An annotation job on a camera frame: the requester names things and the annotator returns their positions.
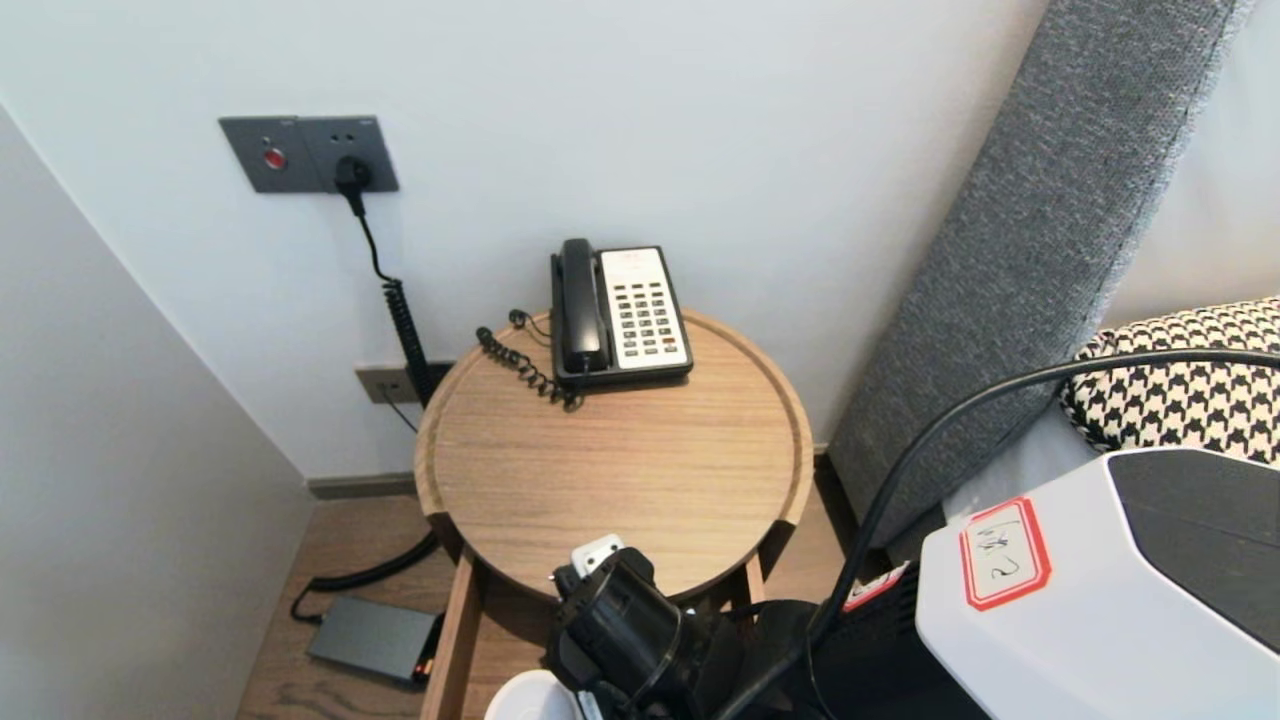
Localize black power plug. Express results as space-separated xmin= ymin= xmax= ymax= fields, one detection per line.
xmin=333 ymin=155 xmax=373 ymax=217

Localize black telephone handset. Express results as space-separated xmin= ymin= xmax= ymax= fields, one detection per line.
xmin=558 ymin=238 xmax=611 ymax=376

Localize thin black telephone wire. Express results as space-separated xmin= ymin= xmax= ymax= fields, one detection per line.
xmin=380 ymin=308 xmax=553 ymax=434

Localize black and white desk telephone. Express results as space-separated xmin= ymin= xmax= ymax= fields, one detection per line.
xmin=550 ymin=245 xmax=695 ymax=389

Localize round wooden side table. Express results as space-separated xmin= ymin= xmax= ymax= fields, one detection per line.
xmin=413 ymin=308 xmax=816 ymax=606

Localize grey wall power socket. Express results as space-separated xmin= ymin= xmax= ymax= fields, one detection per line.
xmin=300 ymin=115 xmax=400 ymax=193

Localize grey fabric bed headboard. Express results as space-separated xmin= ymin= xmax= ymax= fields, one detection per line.
xmin=830 ymin=0 xmax=1256 ymax=561

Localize wooden skirting board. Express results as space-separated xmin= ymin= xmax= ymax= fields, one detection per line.
xmin=305 ymin=472 xmax=421 ymax=501

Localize white round smart speaker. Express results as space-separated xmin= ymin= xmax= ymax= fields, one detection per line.
xmin=485 ymin=670 xmax=583 ymax=720

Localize grey power adapter box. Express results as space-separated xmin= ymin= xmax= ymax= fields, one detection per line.
xmin=306 ymin=596 xmax=444 ymax=686

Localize beige wall data socket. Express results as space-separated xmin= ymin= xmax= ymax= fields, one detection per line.
xmin=355 ymin=364 xmax=423 ymax=405

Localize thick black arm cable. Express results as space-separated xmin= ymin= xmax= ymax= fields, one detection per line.
xmin=715 ymin=348 xmax=1280 ymax=720

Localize black coiled power cable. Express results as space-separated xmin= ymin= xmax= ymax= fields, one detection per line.
xmin=290 ymin=185 xmax=443 ymax=626

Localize black white houndstooth pillow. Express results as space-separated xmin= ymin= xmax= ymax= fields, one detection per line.
xmin=1060 ymin=297 xmax=1280 ymax=467

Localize white bed sheet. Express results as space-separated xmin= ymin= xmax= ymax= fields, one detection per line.
xmin=945 ymin=400 xmax=1113 ymax=523

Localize black coiled handset cord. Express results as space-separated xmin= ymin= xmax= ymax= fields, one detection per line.
xmin=475 ymin=325 xmax=583 ymax=411

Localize grey wall plate red button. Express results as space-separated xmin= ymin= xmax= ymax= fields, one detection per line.
xmin=218 ymin=117 xmax=306 ymax=195

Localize curved wooden table drawer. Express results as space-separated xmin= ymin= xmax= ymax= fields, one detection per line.
xmin=420 ymin=550 xmax=771 ymax=720

